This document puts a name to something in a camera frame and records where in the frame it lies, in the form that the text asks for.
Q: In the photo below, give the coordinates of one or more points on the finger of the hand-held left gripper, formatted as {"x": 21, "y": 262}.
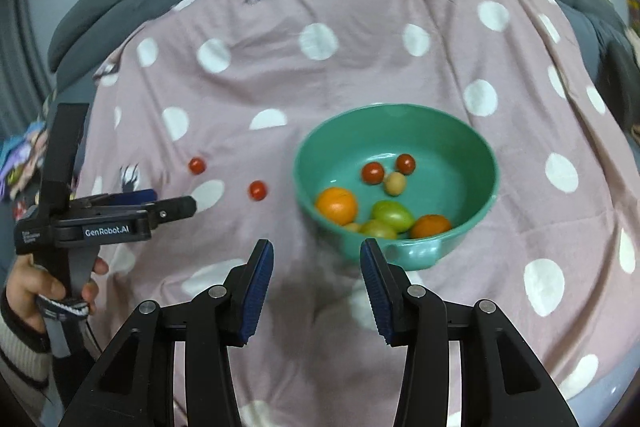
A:
{"x": 135, "y": 197}
{"x": 175, "y": 208}

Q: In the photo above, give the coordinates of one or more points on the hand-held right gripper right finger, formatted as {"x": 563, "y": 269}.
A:
{"x": 375, "y": 287}

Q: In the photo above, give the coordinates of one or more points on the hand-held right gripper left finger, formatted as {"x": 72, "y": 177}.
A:
{"x": 257, "y": 287}

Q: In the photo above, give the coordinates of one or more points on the red cherry tomato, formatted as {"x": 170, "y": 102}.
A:
{"x": 373, "y": 172}
{"x": 197, "y": 165}
{"x": 258, "y": 190}
{"x": 406, "y": 163}

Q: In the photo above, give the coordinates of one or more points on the yellow-green tomato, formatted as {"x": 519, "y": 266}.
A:
{"x": 377, "y": 230}

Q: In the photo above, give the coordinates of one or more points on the small yellow tomato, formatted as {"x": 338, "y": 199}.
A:
{"x": 353, "y": 227}
{"x": 395, "y": 183}

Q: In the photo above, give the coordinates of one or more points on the green tomato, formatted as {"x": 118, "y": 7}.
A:
{"x": 392, "y": 214}

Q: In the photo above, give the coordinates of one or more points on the orange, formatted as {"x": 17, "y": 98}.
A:
{"x": 431, "y": 227}
{"x": 336, "y": 206}

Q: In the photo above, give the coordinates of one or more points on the green plastic bowl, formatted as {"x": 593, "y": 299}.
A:
{"x": 440, "y": 147}

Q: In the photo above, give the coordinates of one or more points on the person's left hand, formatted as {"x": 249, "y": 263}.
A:
{"x": 27, "y": 287}

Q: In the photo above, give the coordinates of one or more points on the colourful printed cloth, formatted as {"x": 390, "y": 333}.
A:
{"x": 20, "y": 162}

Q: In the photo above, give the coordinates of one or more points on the grey curtain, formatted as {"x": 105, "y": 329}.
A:
{"x": 25, "y": 57}

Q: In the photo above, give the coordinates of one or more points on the pink polka dot printed blanket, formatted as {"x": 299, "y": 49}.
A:
{"x": 350, "y": 82}

